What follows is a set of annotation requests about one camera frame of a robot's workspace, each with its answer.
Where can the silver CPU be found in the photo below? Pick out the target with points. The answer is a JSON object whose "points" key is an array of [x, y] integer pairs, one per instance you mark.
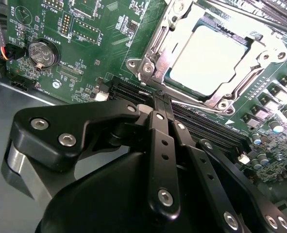
{"points": [[206, 58]]}

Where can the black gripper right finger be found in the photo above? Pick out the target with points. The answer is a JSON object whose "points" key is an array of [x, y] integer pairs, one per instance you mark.
{"points": [[230, 194]]}

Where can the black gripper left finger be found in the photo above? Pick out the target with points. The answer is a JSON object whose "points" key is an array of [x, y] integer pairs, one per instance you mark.
{"points": [[85, 121]]}

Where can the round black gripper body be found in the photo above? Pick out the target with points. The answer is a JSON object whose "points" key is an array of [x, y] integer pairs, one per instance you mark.
{"points": [[97, 206]]}

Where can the metal socket cover frame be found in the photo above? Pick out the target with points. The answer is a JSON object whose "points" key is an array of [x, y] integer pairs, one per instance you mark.
{"points": [[173, 38]]}

